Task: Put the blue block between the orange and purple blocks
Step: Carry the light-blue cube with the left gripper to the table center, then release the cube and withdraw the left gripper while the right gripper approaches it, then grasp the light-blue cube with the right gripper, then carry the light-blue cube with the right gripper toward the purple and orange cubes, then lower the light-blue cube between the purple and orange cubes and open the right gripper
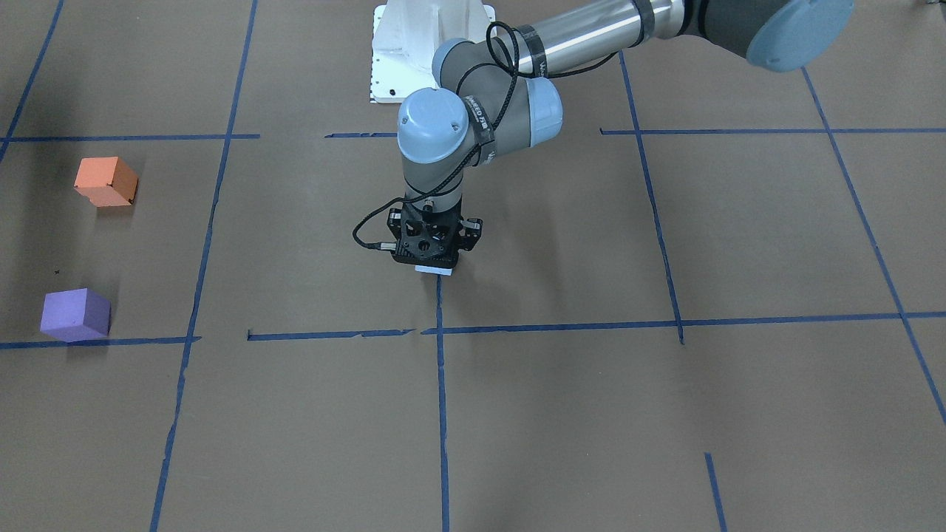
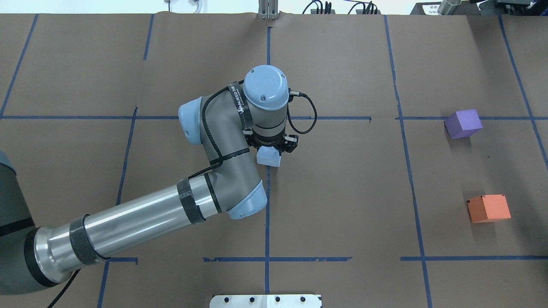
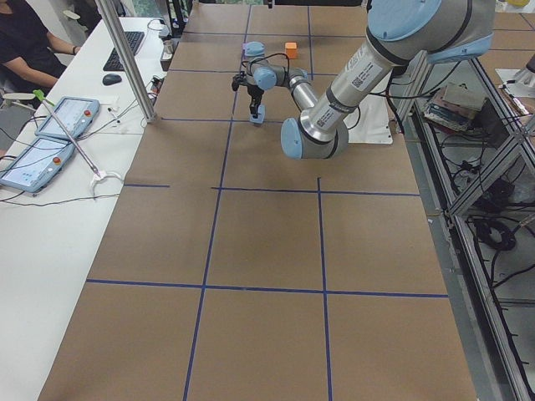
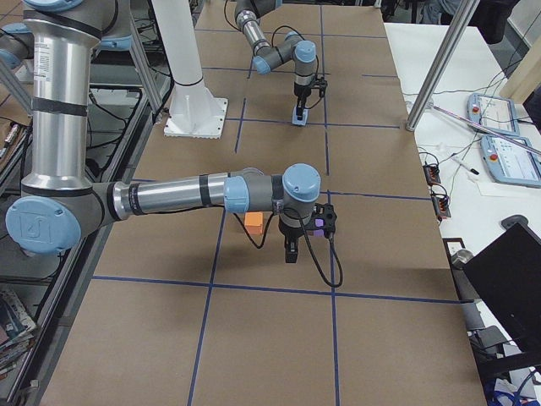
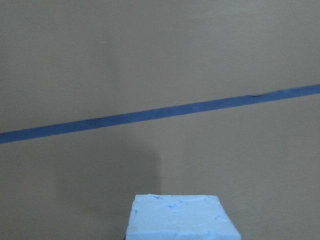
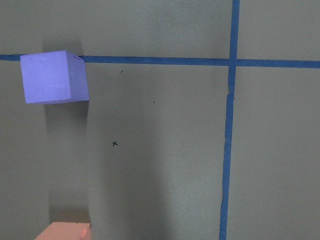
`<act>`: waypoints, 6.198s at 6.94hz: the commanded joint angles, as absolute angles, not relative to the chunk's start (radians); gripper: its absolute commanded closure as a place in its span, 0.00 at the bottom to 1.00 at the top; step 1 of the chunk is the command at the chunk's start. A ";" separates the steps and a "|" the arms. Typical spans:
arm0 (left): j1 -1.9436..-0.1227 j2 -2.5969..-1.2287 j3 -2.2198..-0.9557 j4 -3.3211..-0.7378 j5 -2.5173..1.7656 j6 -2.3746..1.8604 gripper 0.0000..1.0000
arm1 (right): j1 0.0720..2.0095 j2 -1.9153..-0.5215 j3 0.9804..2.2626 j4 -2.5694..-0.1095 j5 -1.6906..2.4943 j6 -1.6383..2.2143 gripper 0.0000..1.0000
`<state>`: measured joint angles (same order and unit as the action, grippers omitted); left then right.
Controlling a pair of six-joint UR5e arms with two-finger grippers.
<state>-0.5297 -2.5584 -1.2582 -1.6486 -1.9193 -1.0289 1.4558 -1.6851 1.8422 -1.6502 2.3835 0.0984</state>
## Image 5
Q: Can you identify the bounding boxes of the light blue foam block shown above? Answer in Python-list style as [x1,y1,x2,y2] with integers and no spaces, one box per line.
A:
[125,194,242,240]

